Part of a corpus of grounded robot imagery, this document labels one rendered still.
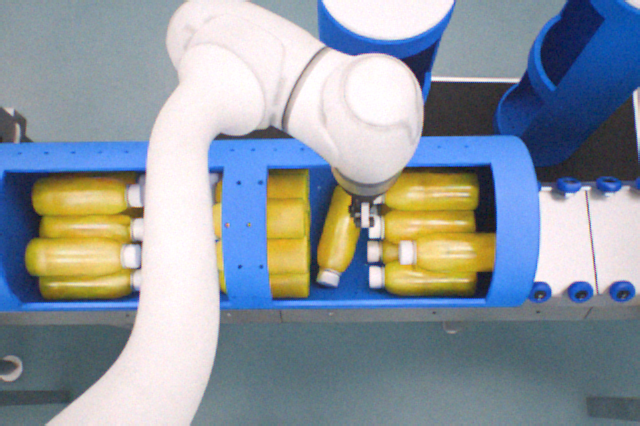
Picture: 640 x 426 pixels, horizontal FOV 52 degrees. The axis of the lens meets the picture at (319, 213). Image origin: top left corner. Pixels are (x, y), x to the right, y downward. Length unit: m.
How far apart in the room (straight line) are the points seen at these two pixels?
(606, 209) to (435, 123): 0.95
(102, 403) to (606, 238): 1.09
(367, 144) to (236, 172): 0.41
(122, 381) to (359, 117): 0.31
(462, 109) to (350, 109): 1.64
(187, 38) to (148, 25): 1.91
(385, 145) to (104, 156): 0.57
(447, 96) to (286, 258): 1.30
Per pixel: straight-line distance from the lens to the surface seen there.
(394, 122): 0.61
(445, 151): 1.03
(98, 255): 1.13
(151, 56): 2.55
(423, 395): 2.18
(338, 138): 0.64
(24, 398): 2.04
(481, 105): 2.26
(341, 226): 1.15
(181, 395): 0.46
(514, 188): 1.01
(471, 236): 1.09
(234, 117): 0.66
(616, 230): 1.38
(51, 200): 1.18
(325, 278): 1.15
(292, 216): 1.03
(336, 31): 1.35
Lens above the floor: 2.16
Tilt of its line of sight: 75 degrees down
